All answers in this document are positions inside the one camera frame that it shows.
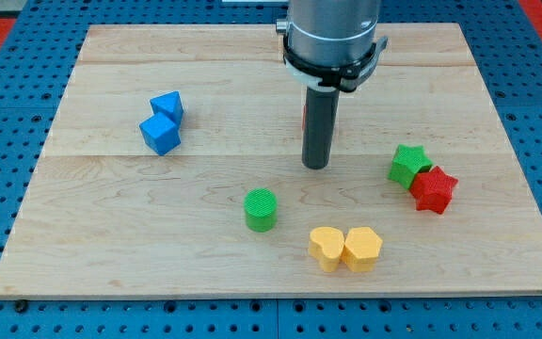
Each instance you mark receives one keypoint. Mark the red star block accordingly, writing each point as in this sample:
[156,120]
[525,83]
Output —
[433,190]

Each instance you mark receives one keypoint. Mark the yellow heart block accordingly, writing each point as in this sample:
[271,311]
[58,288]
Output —
[326,247]

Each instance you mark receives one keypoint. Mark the blue cube block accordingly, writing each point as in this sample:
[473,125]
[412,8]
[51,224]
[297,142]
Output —
[160,133]

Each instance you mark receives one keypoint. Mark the green cylinder block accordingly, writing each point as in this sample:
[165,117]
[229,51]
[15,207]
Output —
[260,206]

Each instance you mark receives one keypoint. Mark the green star block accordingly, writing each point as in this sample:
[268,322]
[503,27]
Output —
[406,163]

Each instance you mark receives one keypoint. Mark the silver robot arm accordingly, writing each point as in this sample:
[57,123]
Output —
[330,44]

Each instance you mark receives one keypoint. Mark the blue triangle block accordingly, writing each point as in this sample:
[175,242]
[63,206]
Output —
[169,104]

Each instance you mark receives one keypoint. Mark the wooden board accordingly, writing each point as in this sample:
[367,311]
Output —
[105,217]

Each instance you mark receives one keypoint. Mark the yellow hexagon block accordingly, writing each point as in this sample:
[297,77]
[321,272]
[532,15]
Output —
[362,248]

